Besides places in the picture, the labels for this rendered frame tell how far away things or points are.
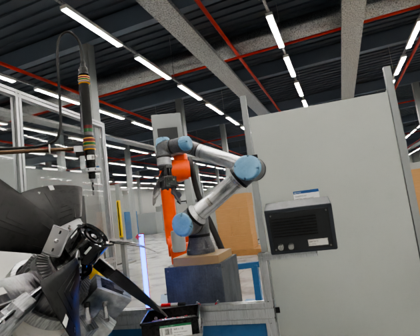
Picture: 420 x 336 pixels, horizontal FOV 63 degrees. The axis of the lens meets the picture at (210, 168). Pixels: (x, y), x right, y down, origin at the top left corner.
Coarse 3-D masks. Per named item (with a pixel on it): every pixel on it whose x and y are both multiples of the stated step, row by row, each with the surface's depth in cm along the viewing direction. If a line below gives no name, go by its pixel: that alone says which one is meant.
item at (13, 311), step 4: (40, 288) 96; (32, 292) 93; (36, 292) 93; (40, 292) 95; (32, 296) 91; (36, 296) 93; (8, 312) 83; (12, 312) 83; (16, 312) 85; (4, 316) 81; (8, 316) 82; (12, 316) 83; (0, 320) 80; (4, 320) 80; (0, 324) 79
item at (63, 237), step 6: (54, 228) 107; (60, 228) 109; (54, 234) 107; (60, 234) 108; (66, 234) 110; (48, 240) 105; (60, 240) 108; (66, 240) 109; (48, 246) 105; (54, 246) 107; (60, 246) 108; (42, 252) 104; (48, 252) 105; (54, 252) 106; (60, 252) 108
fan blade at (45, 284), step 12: (72, 264) 96; (60, 276) 87; (72, 276) 93; (48, 288) 80; (60, 288) 84; (72, 288) 91; (48, 300) 78; (60, 300) 83; (72, 300) 89; (60, 312) 81; (72, 312) 87; (72, 324) 85
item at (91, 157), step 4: (80, 64) 130; (84, 64) 130; (80, 68) 129; (84, 68) 129; (80, 72) 129; (84, 72) 129; (88, 152) 125; (92, 152) 125; (88, 156) 125; (92, 156) 125; (88, 160) 125; (92, 160) 125; (88, 164) 125; (92, 164) 125; (88, 172) 124; (92, 172) 124; (92, 176) 124
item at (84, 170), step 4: (76, 148) 124; (80, 148) 124; (76, 152) 123; (80, 152) 124; (84, 152) 124; (76, 156) 124; (80, 156) 124; (84, 156) 124; (80, 160) 124; (84, 160) 124; (80, 164) 123; (84, 164) 124; (84, 168) 124; (88, 168) 122; (92, 168) 123; (96, 168) 123; (100, 168) 125; (84, 172) 123; (96, 172) 127
